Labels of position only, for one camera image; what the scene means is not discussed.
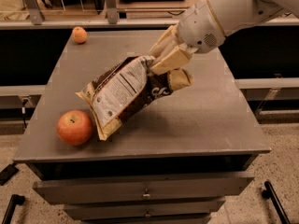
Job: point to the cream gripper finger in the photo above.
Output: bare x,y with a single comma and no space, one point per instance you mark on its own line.
179,79
170,52

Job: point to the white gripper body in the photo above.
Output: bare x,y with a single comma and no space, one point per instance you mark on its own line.
199,28

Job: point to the brown chip bag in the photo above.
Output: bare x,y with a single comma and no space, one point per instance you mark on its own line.
123,91

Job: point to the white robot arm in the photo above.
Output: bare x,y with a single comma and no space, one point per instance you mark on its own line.
236,15

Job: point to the red apple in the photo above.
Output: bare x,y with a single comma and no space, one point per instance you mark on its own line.
75,127

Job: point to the grey drawer cabinet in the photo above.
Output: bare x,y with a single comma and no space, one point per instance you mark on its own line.
206,128

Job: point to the small orange fruit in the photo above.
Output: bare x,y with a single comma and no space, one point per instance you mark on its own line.
79,35

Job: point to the top grey drawer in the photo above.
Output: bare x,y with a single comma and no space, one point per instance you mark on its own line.
142,187

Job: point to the grey drawer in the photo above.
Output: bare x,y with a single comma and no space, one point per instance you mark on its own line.
142,187
158,208

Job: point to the black base leg right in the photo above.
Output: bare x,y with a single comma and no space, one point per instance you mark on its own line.
269,193

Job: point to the black base leg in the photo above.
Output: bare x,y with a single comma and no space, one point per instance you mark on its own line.
269,193
15,200

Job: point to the black flat device on floor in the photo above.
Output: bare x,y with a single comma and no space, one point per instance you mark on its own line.
7,173

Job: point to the black base leg left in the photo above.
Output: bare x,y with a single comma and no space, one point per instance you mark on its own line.
15,200

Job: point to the metal railing frame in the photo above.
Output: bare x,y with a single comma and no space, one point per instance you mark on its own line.
21,13

